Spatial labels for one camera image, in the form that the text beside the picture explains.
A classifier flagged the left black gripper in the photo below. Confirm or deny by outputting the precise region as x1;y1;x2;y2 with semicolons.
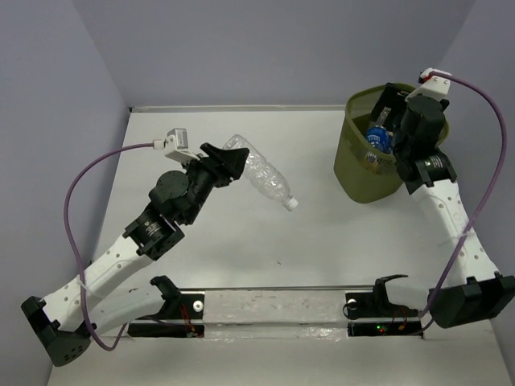
179;144;249;227

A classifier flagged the blue label bottle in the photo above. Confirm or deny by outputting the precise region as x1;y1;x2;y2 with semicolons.
365;125;393;154

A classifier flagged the clear unlabelled bottle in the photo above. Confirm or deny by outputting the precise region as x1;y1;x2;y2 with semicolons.
223;134;299;211

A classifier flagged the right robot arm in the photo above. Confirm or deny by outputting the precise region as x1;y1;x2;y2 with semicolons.
370;83;514;328

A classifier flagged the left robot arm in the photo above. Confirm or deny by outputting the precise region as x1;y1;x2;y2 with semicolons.
21;139;249;367

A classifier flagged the green mesh waste bin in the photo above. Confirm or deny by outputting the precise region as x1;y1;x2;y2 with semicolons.
333;84;457;203

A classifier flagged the white foam strip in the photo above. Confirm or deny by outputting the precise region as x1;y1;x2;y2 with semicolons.
203;288;348;340

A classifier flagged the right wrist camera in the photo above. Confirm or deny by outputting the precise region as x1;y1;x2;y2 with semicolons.
405;68;451;101

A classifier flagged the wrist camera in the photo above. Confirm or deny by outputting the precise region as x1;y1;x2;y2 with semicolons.
152;128;200;164
405;68;451;101

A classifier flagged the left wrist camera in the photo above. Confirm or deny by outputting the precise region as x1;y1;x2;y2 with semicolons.
152;128;200;164

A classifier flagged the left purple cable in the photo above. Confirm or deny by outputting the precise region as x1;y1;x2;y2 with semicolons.
64;142;156;351

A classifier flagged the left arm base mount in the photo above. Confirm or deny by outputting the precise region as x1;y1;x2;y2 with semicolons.
127;276;205;338

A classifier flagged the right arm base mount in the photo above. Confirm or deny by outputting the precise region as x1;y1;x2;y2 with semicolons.
342;274;423;338

